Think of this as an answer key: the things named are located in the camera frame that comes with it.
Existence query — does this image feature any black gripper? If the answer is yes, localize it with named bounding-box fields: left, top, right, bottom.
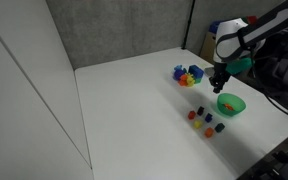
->
left=209, top=63, right=231, bottom=93

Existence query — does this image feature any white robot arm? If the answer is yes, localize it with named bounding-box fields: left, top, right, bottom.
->
left=210, top=0, right=288, bottom=93

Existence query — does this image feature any green and blue block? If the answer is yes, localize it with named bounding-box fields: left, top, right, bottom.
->
left=189, top=65, right=204, bottom=84

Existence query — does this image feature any green plastic bowl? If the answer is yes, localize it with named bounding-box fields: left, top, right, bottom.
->
left=217, top=93, right=246, bottom=116

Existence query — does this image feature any orange cube in bowl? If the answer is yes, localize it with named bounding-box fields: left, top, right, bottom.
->
left=224, top=104, right=234, bottom=111

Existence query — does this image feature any dark brown cube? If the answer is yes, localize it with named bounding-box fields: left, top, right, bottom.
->
left=197, top=106, right=205, bottom=116

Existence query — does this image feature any purple cube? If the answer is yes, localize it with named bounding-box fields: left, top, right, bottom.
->
left=205, top=113, right=213, bottom=123

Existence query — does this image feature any colourful gear toy pile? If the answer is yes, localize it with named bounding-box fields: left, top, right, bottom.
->
left=173, top=65, right=196, bottom=87

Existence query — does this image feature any red cube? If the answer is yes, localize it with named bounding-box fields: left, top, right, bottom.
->
left=188, top=111, right=196, bottom=120

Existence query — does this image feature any cardboard box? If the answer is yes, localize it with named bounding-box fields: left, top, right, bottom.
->
left=200, top=32, right=215, bottom=64

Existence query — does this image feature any dark green cube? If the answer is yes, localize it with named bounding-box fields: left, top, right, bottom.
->
left=215, top=123, right=225, bottom=133

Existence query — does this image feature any yellow cube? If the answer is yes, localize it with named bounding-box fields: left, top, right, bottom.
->
left=194, top=120, right=203, bottom=129

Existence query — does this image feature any black vertical pole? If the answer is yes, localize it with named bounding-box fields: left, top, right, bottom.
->
left=181, top=0, right=196, bottom=50

